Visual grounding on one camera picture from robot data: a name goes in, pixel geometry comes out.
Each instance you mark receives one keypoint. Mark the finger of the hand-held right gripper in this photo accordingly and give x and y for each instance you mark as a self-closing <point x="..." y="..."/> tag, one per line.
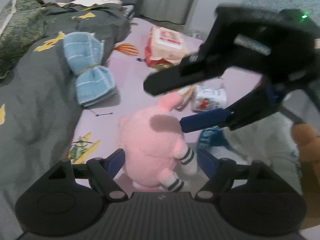
<point x="200" y="122"/>
<point x="175" y="78"/>

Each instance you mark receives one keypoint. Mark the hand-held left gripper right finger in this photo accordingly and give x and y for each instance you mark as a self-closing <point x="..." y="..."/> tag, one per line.
<point x="206" y="161"/>

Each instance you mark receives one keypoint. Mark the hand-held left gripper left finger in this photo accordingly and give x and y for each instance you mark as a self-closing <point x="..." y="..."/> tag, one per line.
<point x="116" y="160"/>

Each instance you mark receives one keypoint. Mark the pink plush toy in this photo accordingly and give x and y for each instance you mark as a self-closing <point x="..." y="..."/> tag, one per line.
<point x="147" y="145"/>

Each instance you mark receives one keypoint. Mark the blue towel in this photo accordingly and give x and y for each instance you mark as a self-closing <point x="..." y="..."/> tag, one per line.
<point x="90" y="67"/>

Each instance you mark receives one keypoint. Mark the cardboard box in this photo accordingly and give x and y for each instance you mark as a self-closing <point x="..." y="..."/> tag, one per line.
<point x="308" y="160"/>

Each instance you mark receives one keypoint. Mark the orange striped cloth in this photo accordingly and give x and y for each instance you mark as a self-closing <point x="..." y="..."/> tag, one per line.
<point x="185" y="97"/>

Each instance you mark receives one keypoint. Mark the white tissue pack red print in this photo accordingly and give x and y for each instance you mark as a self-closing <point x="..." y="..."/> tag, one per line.
<point x="210" y="97"/>

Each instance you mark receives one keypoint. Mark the pink printed bed sheet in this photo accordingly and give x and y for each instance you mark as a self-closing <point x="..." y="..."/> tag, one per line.
<point x="105" y="130"/>

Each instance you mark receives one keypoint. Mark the wet wipes pack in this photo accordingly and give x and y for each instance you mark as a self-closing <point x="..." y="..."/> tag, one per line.
<point x="167" y="42"/>

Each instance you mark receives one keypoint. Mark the white plastic bag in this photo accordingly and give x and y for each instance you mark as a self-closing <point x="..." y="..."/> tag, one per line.
<point x="262" y="140"/>

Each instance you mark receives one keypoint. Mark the grey curtain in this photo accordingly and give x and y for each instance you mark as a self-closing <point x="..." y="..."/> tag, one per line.
<point x="170" y="0"/>

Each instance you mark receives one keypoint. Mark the dark bedside stand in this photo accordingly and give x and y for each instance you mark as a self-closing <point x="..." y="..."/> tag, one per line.
<point x="132" y="2"/>

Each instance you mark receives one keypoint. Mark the grey duvet yellow print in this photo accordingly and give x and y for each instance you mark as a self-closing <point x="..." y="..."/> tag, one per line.
<point x="37" y="100"/>

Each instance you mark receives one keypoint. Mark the cream cloth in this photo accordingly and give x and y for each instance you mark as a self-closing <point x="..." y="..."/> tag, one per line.
<point x="95" y="0"/>

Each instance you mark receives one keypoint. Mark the green floral pillow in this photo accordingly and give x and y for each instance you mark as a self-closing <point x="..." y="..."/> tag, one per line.
<point x="17" y="35"/>

